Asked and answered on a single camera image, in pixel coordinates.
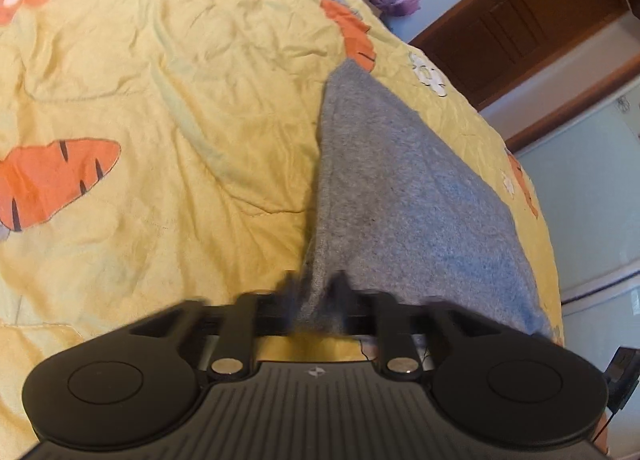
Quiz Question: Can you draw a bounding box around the grey knitted sweater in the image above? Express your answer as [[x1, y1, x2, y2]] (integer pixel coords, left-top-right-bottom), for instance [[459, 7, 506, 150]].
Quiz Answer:
[[299, 61, 552, 336]]

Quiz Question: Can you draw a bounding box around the frosted glass wardrobe door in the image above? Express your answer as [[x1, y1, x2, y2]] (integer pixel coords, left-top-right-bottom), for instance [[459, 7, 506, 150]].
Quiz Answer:
[[514, 84, 640, 460]]

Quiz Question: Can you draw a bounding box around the yellow carrot print quilt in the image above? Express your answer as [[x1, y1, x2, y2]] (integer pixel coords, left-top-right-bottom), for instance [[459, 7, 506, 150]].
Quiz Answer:
[[1, 0, 563, 459]]

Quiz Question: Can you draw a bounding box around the brown wooden door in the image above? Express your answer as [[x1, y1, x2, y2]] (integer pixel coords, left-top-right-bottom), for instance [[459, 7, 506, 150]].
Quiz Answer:
[[411, 0, 628, 110]]

